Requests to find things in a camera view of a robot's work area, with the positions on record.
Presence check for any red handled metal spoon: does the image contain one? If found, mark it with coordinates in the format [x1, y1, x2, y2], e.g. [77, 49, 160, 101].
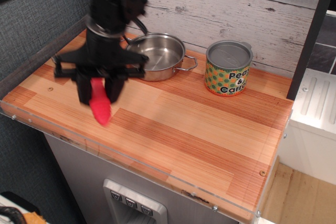
[89, 78, 111, 126]

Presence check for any black and orange bag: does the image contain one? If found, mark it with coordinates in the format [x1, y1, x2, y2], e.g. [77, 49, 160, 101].
[1, 191, 48, 223]

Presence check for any grey ice dispenser panel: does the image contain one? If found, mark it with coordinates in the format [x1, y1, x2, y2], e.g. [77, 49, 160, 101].
[103, 179, 168, 223]

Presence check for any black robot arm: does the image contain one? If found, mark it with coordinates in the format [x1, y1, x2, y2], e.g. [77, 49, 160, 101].
[52, 0, 149, 105]

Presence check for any white toy sink unit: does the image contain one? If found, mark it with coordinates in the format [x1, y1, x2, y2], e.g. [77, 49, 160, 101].
[278, 69, 335, 184]

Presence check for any clear acrylic table edge guard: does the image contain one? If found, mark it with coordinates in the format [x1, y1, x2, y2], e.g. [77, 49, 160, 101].
[2, 94, 292, 223]

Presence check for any black vertical post right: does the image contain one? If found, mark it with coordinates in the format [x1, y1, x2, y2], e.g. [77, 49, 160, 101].
[286, 0, 331, 101]

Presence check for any peas and carrots can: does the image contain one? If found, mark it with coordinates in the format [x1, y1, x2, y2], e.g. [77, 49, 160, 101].
[204, 40, 253, 97]

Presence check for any small stainless steel pot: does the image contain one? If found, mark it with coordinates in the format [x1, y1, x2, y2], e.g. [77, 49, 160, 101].
[125, 33, 198, 82]

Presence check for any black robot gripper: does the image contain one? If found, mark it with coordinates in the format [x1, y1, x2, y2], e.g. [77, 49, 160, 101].
[52, 29, 149, 105]

